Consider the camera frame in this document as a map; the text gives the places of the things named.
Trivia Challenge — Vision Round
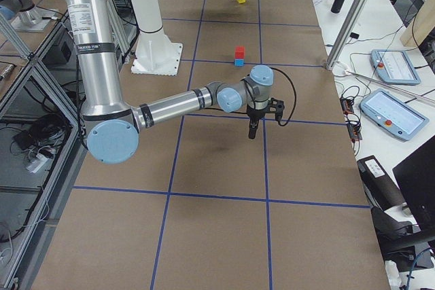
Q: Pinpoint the red cube block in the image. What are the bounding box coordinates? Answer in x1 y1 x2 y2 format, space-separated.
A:
234 46 245 59

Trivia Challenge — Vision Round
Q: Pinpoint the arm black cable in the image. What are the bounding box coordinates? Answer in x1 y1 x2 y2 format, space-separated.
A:
203 67 296 126

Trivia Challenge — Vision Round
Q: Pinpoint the black computer monitor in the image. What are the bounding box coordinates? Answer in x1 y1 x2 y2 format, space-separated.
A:
393 141 434 230

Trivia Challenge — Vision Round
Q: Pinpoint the teach pendant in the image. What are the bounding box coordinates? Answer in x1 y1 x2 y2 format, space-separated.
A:
370 49 421 86
360 89 430 141

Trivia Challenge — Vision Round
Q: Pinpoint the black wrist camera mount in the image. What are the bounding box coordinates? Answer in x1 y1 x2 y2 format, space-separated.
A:
266 98 285 122

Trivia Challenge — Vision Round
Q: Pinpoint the aluminium frame post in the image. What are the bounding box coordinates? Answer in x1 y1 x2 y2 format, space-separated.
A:
325 0 367 71

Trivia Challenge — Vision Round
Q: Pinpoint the near teach pendant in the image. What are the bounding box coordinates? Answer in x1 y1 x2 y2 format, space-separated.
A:
360 89 430 141

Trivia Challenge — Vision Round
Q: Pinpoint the aluminium frame cage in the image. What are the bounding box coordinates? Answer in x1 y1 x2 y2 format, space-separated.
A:
1 6 85 289

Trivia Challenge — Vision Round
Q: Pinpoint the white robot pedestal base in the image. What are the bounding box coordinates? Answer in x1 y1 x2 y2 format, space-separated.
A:
131 0 183 76

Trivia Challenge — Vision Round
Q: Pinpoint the white power strip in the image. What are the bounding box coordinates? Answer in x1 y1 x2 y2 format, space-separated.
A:
27 153 48 173

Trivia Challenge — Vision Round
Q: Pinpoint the black cardboard box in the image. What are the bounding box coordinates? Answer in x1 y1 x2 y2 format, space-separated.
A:
357 156 405 211

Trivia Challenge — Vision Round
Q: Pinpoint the blue cube block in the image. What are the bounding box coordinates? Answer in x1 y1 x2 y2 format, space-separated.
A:
234 58 245 67

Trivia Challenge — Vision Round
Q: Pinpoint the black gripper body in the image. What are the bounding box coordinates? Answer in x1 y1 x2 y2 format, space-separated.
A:
247 105 267 126

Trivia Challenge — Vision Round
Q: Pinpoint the far teach pendant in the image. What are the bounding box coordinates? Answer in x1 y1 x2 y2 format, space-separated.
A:
370 49 421 86

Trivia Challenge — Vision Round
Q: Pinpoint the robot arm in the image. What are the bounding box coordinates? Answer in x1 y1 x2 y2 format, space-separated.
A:
65 0 274 164

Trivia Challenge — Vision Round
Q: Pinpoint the orange black electronics board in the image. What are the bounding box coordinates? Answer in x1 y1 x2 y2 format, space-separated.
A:
340 96 362 143

